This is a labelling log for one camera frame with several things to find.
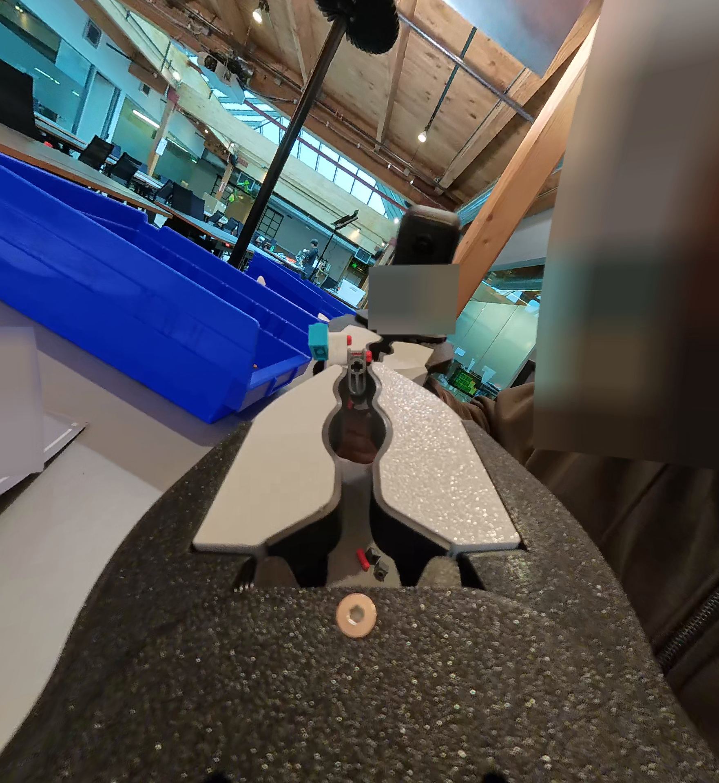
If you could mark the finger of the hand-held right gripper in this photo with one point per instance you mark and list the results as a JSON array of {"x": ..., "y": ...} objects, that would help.
[
  {"x": 409, "y": 362},
  {"x": 368, "y": 341}
]

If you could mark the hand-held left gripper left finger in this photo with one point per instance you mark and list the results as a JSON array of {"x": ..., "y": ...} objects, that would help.
[{"x": 273, "y": 477}]

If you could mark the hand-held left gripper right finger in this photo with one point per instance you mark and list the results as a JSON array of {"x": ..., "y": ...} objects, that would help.
[{"x": 445, "y": 477}]

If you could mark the small toy brick assembly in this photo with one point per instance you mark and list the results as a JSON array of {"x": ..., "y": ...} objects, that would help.
[{"x": 318, "y": 348}]

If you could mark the person's right hand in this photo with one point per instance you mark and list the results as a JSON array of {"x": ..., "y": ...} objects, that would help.
[{"x": 359, "y": 440}]

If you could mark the black tripod stand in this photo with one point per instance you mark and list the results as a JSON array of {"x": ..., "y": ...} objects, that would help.
[{"x": 338, "y": 244}]

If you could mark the blue plastic bin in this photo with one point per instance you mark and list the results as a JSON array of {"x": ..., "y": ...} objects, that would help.
[
  {"x": 298, "y": 284},
  {"x": 121, "y": 293}
]

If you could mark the wooden beam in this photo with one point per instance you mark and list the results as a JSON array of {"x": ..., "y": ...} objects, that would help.
[{"x": 518, "y": 171}]

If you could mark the black floor lamp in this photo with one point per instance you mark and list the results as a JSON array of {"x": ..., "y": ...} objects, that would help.
[{"x": 310, "y": 110}]

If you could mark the grey instruction booklet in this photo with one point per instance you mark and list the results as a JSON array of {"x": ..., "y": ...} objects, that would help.
[{"x": 59, "y": 434}]

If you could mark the person's brown jacket torso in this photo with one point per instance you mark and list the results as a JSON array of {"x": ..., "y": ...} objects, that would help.
[{"x": 671, "y": 550}]

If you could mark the long brown table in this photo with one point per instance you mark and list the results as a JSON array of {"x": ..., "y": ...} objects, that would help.
[{"x": 78, "y": 168}]

